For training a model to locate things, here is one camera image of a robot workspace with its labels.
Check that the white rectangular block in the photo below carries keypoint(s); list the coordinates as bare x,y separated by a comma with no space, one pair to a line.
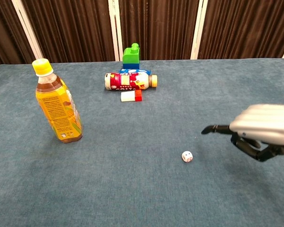
127,96

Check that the brown pleated curtain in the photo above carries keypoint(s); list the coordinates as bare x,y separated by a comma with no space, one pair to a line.
73,28

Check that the blue toy building block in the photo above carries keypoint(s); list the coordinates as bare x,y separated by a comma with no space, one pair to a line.
131,66

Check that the right silver and black robot hand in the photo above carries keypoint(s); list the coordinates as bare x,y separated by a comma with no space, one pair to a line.
265,123

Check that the yellow-capped tea bottle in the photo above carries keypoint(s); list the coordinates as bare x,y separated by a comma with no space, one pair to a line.
59,106

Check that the red-label coffee bottle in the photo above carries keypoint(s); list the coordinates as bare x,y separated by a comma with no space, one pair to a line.
130,81

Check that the green toy building block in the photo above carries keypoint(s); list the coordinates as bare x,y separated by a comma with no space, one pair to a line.
131,55

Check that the red small block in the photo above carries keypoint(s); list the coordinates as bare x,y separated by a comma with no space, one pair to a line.
138,95

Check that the teal velvet tablecloth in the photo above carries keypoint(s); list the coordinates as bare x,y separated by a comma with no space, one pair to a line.
142,165

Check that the white die with coloured pips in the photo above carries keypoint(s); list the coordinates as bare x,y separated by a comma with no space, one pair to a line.
187,156

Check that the blue and white snack packet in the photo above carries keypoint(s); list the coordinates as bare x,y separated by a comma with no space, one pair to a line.
134,70

